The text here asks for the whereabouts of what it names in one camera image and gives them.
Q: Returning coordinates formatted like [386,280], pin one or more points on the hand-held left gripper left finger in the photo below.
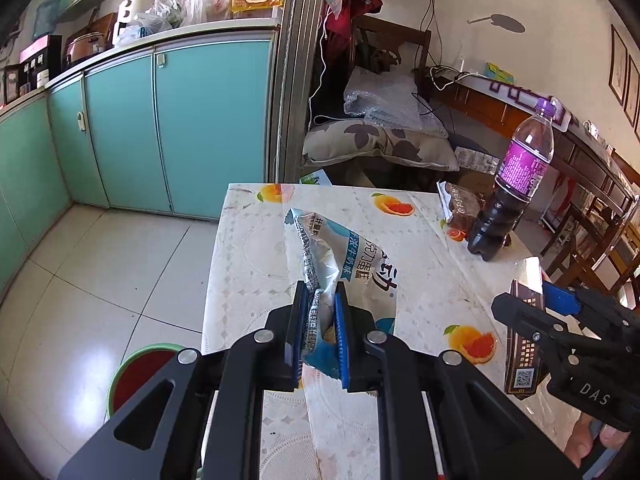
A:
[301,330]

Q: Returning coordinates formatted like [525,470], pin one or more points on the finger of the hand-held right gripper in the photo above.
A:
[520,317]
[560,300]

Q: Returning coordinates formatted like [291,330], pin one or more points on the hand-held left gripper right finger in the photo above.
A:
[342,335]

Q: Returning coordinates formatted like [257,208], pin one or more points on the brown drink carton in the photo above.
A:
[522,370]

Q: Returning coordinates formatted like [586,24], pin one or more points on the blue white snack wrapper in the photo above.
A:
[360,265]

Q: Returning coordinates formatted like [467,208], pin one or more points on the green waste bin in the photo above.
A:
[135,375]

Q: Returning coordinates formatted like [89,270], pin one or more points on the person's right hand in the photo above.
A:
[585,440]

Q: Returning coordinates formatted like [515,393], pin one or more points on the wooden dining chair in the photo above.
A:
[590,240]

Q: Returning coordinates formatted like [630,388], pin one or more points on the fruit print tablecloth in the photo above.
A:
[250,270]

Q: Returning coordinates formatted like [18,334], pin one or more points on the brown snack packet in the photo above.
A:
[462,202]

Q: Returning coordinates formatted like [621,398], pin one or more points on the purple label soda bottle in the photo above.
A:
[520,170]

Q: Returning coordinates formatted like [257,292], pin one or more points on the dark wooden sideboard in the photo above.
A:
[585,155]

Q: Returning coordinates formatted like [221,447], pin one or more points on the green blue box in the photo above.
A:
[315,178]

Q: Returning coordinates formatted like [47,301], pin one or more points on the patterned flat box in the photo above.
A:
[477,160]

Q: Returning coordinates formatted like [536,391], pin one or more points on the leaf pattern cushion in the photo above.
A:
[360,142]

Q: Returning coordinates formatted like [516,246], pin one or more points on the purple pattern table runner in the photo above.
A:
[520,95]

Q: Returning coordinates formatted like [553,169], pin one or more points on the teal lower kitchen cabinets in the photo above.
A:
[200,125]

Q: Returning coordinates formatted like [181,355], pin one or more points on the green yellow box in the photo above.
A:
[500,72]

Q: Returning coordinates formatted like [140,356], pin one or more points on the bubble wrap bag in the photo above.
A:
[380,95]

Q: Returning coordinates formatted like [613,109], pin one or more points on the dark wooden chair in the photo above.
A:
[400,35]

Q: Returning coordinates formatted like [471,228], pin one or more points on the white plastic bag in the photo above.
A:
[145,27]

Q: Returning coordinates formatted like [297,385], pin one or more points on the rice cooker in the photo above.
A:
[82,47]

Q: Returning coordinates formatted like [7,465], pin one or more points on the wooden board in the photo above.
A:
[102,27]

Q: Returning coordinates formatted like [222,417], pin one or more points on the white kitchen appliance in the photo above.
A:
[130,7]

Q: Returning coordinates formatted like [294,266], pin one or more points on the pink black water dispenser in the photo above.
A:
[40,57]

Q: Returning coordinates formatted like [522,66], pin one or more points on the small black appliance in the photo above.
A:
[12,85]

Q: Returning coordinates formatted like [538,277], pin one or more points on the blue water jug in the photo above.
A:
[46,17]

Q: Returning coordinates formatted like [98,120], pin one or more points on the framed wall picture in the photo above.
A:
[633,90]
[618,57]

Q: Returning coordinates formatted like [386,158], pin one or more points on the metal sliding door frame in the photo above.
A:
[295,85]

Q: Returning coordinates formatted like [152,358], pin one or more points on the grey wall decal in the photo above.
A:
[507,23]

